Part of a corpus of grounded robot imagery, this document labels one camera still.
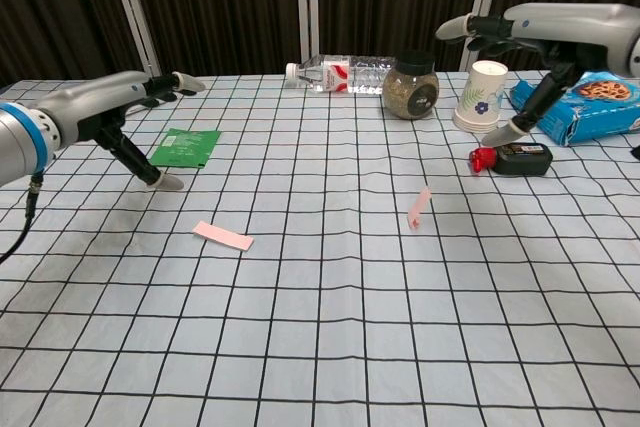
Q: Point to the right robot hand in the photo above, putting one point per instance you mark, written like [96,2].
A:
[575,27]

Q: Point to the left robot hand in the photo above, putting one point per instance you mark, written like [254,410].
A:
[95,102]

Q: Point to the pink rectangular block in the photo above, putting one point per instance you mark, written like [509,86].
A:
[223,236]

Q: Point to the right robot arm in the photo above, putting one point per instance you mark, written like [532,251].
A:
[636,54]

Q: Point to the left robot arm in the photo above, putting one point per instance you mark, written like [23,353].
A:
[20,142]

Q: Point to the blue cookie box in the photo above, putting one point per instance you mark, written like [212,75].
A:
[600,117]

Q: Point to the green foil packet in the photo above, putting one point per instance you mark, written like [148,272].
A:
[190,147]

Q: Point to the white paper cup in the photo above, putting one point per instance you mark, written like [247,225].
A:
[480,92]

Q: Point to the small black red bottle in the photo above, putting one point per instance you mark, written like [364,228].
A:
[525,159]

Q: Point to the glass jar black lid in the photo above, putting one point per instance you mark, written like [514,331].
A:
[410,92]

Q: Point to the clear plastic water bottle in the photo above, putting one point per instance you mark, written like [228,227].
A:
[340,74]

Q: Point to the checkered light blue tablecloth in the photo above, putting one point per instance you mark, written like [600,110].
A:
[320,297]

